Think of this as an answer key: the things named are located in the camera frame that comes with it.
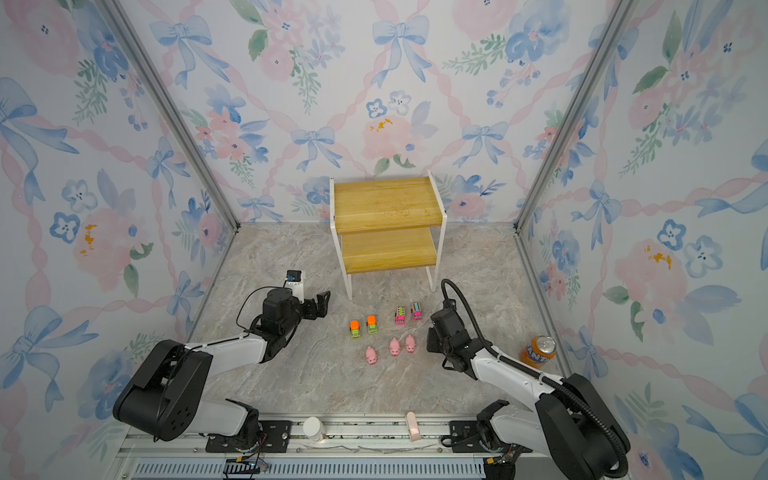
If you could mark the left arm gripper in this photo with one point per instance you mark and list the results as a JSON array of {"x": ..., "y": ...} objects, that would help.
[{"x": 321, "y": 303}]

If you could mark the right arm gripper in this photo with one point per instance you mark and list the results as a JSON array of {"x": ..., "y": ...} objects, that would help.
[{"x": 432, "y": 337}]

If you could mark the pink toy pig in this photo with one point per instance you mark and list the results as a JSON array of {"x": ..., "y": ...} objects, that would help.
[
  {"x": 410, "y": 344},
  {"x": 394, "y": 347},
  {"x": 371, "y": 356}
]

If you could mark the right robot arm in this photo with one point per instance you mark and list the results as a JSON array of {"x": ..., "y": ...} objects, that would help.
[{"x": 565, "y": 418}]

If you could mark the pink teal toy truck right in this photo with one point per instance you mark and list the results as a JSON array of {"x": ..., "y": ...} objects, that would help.
[{"x": 416, "y": 311}]

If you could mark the pink green toy truck left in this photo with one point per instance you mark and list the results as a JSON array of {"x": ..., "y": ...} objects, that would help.
[{"x": 400, "y": 316}]

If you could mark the orange green toy truck left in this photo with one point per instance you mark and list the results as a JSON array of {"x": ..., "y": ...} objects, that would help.
[{"x": 355, "y": 329}]

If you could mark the orange green toy truck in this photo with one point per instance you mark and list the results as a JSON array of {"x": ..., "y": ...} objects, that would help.
[
  {"x": 355, "y": 329},
  {"x": 372, "y": 324}
]

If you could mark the orange green toy truck right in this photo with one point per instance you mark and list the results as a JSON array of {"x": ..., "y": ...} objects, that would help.
[{"x": 372, "y": 324}]

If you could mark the pink eraser block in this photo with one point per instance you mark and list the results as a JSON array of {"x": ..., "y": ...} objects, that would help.
[{"x": 414, "y": 431}]

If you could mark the orange soda can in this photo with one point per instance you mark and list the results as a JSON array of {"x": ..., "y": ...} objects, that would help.
[{"x": 539, "y": 351}]

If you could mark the white round cap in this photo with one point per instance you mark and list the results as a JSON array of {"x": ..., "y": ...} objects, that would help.
[{"x": 314, "y": 429}]

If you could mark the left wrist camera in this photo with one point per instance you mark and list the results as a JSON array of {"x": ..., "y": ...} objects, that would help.
[{"x": 294, "y": 282}]

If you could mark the white frame wooden shelf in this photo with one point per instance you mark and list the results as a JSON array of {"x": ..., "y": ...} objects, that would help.
[{"x": 390, "y": 224}]

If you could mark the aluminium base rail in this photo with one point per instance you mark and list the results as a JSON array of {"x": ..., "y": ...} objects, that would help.
[{"x": 364, "y": 446}]

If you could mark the aluminium corner post left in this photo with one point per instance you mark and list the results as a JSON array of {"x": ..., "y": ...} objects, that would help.
[{"x": 117, "y": 19}]

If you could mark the aluminium corner post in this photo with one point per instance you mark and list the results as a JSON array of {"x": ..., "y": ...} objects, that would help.
[
  {"x": 607, "y": 42},
  {"x": 117, "y": 19}
]

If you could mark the aluminium corner post right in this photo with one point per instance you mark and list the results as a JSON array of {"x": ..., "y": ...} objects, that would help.
[{"x": 607, "y": 42}]

